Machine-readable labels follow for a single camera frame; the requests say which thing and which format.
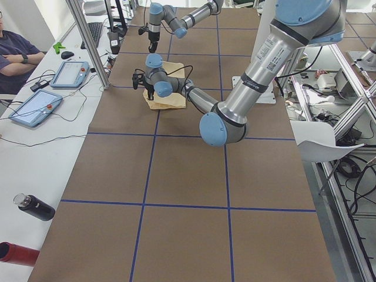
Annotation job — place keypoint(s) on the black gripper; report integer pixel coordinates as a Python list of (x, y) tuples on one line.
[(150, 89), (153, 37)]

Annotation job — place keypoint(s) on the beige long-sleeve printed shirt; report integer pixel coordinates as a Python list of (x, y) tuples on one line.
[(173, 101)]

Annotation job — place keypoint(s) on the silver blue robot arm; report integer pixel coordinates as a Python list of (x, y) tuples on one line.
[(165, 13), (295, 25)]

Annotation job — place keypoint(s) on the black keyboard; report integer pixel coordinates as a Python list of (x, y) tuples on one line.
[(95, 29)]

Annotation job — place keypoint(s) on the upper blue teach pendant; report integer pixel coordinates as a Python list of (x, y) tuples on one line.
[(70, 75)]

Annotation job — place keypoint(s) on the blue teach pendant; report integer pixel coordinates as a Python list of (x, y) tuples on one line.
[(70, 75), (36, 108)]

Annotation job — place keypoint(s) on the black computer mouse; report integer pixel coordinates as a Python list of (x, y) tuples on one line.
[(67, 54)]

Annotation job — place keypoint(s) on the green plastic tool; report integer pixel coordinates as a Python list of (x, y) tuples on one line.
[(58, 47)]

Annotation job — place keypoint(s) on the lower blue teach pendant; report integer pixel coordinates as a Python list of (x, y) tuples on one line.
[(36, 108)]

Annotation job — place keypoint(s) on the seated person in navy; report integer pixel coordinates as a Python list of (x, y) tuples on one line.
[(19, 58)]

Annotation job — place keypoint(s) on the black water bottle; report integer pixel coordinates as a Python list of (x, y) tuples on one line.
[(34, 206)]

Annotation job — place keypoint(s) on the white curved chair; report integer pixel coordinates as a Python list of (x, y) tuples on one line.
[(316, 142)]

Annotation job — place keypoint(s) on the red water bottle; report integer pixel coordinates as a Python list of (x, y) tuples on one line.
[(20, 255)]

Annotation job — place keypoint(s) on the aluminium frame post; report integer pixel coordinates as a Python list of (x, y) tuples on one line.
[(89, 42)]

